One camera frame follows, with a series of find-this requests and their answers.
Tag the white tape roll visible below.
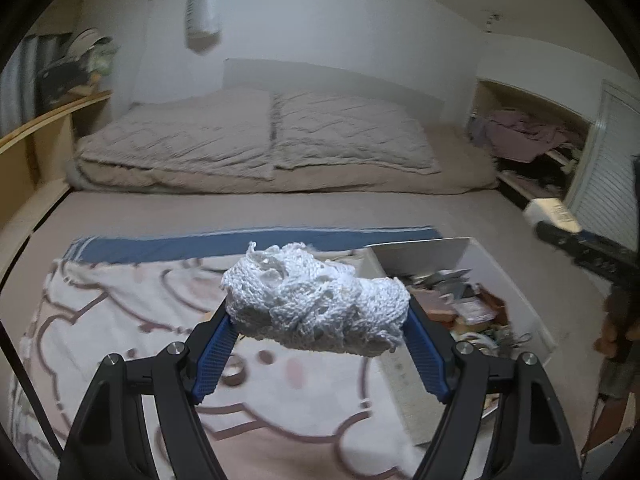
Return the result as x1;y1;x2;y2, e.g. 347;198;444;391
450;330;496;356

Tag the grey curtain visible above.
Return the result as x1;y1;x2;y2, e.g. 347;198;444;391
0;34;73;136

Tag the beige folded duvet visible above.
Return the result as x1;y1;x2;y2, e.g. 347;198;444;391
65;125;501;196

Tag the white hanging bag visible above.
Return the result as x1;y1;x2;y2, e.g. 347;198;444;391
185;0;223;56

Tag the black cable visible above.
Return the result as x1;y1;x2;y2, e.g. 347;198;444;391
0;317;58;463

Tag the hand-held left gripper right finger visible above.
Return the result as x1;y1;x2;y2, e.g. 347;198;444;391
402;302;583;480

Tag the dark clothes pile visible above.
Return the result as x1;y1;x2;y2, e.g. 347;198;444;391
495;150;576;196

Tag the beige textured pillow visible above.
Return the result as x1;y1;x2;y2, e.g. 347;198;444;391
270;91;441;175
77;87;276;181

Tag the white crochet cloth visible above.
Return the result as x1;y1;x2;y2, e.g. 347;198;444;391
220;241;412;358

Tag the green plush toy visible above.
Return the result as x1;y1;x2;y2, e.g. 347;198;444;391
87;42;121;78

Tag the wooden closet shelf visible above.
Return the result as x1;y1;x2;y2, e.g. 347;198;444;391
470;77;608;211

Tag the cartoon printed blanket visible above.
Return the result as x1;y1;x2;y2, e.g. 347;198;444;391
10;227;501;480

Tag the wooden bedside shelf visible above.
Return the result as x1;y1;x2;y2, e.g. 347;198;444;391
0;90;113;261

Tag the brown tape ring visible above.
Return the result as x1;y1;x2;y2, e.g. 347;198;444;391
220;357;248;387

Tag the white headboard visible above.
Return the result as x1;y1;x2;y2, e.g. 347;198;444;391
222;57;446;123

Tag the white shoe box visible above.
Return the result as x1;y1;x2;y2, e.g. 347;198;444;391
363;236;558;448

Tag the white cap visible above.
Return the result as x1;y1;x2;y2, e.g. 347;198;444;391
67;29;113;58

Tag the white louvre door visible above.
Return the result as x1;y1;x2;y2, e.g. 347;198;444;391
567;79;640;251

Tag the person's right hand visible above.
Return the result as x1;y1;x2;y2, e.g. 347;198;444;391
594;290;640;361

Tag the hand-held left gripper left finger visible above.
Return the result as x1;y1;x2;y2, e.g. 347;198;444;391
57;305;236;480

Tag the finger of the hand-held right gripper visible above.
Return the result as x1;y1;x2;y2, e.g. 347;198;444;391
535;220;621;263

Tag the pink clothes pile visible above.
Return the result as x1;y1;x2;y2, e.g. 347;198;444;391
467;109;586;163

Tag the dark bag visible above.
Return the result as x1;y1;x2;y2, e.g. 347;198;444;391
40;55;96;101

